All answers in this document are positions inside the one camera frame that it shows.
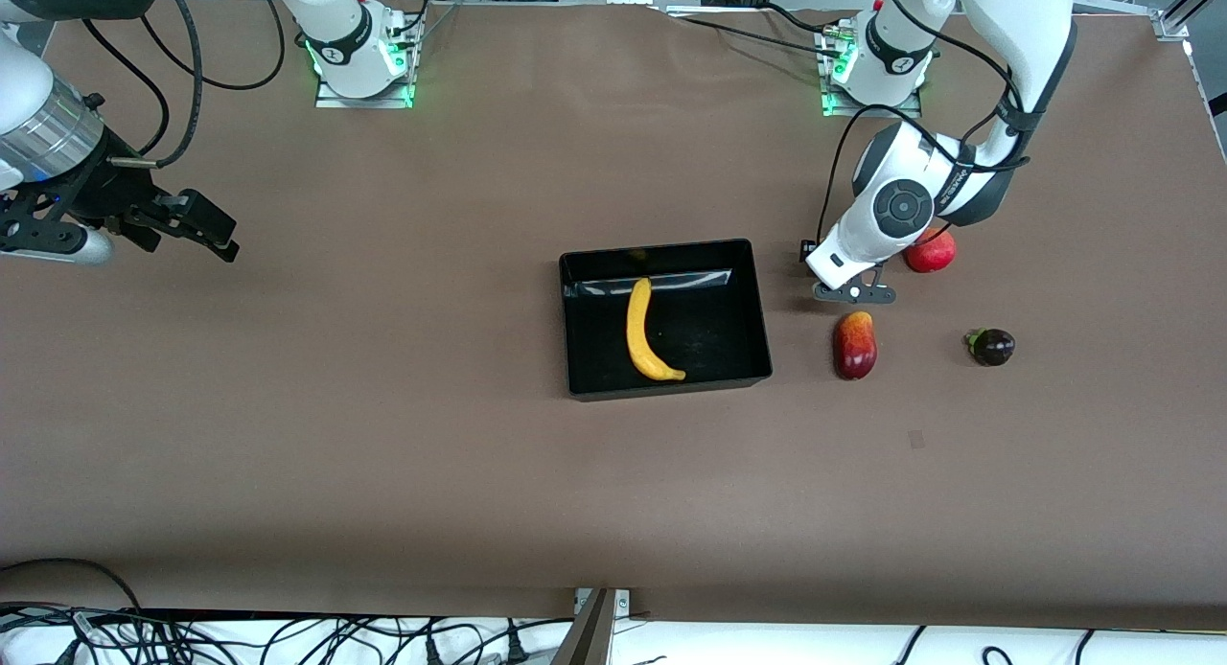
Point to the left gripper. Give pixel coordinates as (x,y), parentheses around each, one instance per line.
(804,249)

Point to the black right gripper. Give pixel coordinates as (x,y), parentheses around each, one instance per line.
(99,194)

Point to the black plastic tray box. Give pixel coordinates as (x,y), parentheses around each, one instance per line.
(709,358)

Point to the yellow banana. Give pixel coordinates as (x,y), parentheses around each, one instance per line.
(636,330)

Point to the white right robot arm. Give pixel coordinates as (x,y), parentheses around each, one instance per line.
(345,33)

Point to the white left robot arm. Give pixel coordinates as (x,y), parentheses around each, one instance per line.
(1016,23)

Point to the red yellow mango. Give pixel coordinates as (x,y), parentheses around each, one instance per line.
(855,347)

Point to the red pomegranate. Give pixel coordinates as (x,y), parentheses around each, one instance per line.
(937,255)

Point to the dark purple mangosteen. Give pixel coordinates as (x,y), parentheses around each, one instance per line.
(993,347)

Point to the aluminium corner profile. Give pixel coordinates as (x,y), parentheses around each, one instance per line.
(1174,21)

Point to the grey slanted bar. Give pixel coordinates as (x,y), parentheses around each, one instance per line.
(587,636)

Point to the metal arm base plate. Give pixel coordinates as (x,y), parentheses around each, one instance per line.
(906,112)
(331,100)

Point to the small metal bracket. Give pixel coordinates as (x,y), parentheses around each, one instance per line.
(623,603)

